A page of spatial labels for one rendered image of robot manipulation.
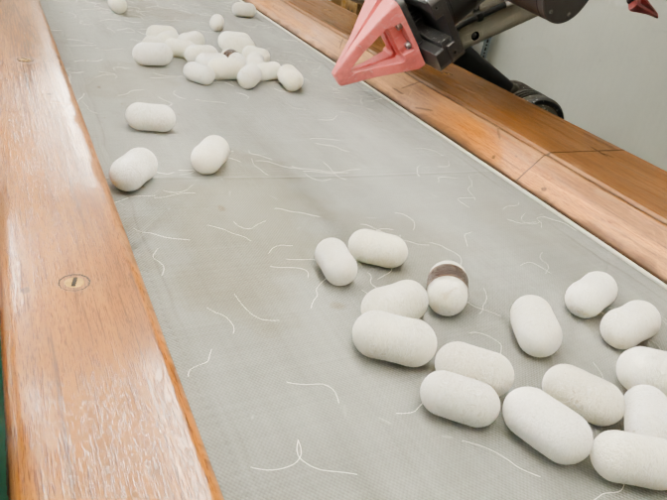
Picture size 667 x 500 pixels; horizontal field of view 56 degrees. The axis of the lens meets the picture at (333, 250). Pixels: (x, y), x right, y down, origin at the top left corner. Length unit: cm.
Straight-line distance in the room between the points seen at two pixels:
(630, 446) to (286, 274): 18
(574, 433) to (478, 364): 4
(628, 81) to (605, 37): 22
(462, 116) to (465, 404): 37
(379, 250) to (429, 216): 9
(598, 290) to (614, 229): 11
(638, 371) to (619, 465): 6
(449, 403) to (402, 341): 3
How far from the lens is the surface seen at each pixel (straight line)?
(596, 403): 28
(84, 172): 36
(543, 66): 311
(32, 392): 23
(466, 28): 107
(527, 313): 31
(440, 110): 61
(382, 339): 27
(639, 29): 281
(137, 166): 39
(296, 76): 62
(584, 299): 35
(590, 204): 48
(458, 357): 27
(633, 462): 26
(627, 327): 34
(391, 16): 57
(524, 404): 26
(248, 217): 38
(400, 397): 27
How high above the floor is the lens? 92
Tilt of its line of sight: 30 degrees down
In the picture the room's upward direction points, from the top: 10 degrees clockwise
